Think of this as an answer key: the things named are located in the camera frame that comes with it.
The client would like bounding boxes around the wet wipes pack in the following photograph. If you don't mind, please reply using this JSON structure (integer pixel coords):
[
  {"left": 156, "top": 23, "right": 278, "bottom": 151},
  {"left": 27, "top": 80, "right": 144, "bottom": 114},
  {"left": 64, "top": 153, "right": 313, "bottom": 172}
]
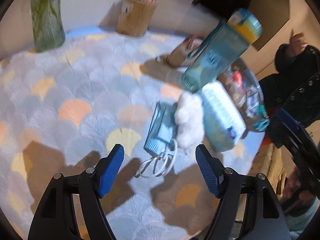
[{"left": 198, "top": 81, "right": 246, "bottom": 152}]

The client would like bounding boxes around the white fluffy plush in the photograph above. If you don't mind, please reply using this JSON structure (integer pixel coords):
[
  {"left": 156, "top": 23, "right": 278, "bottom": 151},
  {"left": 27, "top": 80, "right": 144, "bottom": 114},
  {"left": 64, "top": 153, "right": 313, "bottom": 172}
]
[{"left": 174, "top": 92, "right": 204, "bottom": 149}]

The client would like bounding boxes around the light blue drawstring bag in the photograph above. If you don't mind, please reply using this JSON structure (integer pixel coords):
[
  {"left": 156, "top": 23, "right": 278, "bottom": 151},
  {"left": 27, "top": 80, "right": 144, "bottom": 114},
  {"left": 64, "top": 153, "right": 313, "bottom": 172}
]
[{"left": 136, "top": 101, "right": 178, "bottom": 178}]

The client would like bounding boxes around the teal knitted pouch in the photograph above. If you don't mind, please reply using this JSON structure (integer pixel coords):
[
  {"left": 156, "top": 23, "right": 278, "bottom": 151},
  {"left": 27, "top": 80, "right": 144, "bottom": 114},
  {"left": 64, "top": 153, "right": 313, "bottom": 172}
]
[{"left": 252, "top": 104, "right": 270, "bottom": 132}]

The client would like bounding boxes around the person's hand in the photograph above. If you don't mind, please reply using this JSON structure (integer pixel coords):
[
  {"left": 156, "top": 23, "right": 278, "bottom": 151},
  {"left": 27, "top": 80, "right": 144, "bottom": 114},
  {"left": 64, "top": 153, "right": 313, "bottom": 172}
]
[{"left": 288, "top": 29, "right": 308, "bottom": 57}]

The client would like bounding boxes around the person in black coat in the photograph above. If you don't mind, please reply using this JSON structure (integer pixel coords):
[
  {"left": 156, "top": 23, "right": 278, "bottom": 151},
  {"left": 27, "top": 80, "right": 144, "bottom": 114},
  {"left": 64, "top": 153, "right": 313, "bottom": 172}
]
[{"left": 259, "top": 42, "right": 319, "bottom": 128}]

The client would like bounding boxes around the woven round basket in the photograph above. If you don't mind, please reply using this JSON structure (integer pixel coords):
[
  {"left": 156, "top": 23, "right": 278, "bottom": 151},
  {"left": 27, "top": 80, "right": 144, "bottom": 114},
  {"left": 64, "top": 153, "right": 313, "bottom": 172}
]
[{"left": 217, "top": 58, "right": 264, "bottom": 132}]

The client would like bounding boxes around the teal water bottle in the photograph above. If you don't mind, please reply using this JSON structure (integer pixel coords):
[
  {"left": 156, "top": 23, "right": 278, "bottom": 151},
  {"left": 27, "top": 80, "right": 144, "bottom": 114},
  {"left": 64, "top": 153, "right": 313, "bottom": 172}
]
[{"left": 180, "top": 9, "right": 263, "bottom": 93}]

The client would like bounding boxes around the brown leather pouch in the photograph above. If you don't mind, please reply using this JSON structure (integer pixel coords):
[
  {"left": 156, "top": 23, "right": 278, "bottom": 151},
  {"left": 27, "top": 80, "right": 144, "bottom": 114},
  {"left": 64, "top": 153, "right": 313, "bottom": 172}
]
[{"left": 156, "top": 35, "right": 203, "bottom": 68}]

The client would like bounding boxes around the bamboo pen holder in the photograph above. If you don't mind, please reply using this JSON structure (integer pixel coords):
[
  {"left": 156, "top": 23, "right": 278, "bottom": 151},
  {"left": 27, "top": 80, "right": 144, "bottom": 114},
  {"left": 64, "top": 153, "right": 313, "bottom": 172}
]
[{"left": 116, "top": 0, "right": 157, "bottom": 37}]

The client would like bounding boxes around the glass flower vase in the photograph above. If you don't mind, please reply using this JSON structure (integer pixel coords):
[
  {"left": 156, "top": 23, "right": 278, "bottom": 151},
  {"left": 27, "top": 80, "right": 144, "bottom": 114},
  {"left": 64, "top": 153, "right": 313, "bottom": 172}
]
[{"left": 30, "top": 0, "right": 66, "bottom": 53}]

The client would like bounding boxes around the wall television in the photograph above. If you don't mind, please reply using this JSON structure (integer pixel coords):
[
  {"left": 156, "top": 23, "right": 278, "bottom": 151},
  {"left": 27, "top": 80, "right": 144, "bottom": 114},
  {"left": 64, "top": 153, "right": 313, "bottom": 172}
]
[{"left": 193, "top": 0, "right": 290, "bottom": 50}]

